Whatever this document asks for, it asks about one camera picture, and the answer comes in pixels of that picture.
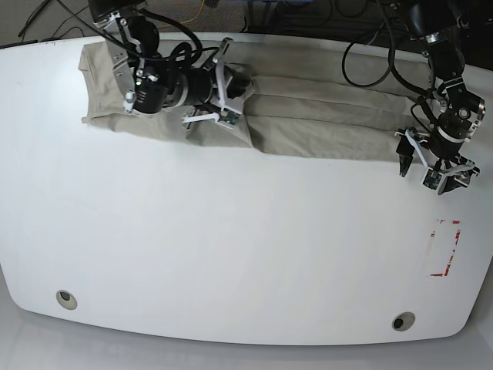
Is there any red tape rectangle marking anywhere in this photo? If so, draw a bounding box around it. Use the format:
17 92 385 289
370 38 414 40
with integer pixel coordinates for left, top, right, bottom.
425 219 461 278

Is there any left table cable grommet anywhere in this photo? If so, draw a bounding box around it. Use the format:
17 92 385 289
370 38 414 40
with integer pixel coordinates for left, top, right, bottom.
55 290 78 311

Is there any right table cable grommet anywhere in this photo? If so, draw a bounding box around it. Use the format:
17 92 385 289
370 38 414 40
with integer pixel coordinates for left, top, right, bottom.
391 311 416 332

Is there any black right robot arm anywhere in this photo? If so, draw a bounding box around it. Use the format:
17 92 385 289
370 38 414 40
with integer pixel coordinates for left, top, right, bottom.
88 1 254 130

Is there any yellow cable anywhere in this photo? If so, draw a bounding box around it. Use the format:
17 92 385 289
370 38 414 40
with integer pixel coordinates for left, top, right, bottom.
161 0 205 29

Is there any table cable grommet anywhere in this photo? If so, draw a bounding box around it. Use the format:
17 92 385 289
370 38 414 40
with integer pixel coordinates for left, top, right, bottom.
391 311 416 332
55 290 78 311

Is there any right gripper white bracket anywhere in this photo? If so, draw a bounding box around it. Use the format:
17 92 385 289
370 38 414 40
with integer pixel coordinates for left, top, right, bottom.
183 38 254 124

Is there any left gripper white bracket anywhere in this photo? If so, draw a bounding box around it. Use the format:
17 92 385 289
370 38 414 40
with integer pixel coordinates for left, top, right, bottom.
396 127 480 195

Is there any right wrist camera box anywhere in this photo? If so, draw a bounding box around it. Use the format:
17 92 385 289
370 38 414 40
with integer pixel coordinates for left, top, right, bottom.
218 109 241 130

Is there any beige t-shirt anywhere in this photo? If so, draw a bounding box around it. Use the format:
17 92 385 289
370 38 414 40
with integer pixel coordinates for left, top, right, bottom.
79 42 416 161

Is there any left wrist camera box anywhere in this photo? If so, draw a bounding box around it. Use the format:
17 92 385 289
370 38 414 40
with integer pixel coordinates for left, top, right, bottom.
422 168 443 191

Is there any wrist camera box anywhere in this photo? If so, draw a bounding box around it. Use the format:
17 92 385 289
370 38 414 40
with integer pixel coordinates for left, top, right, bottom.
422 168 443 191
218 109 241 130

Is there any white cable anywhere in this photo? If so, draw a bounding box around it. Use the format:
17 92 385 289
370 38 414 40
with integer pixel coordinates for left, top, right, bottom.
365 26 390 45

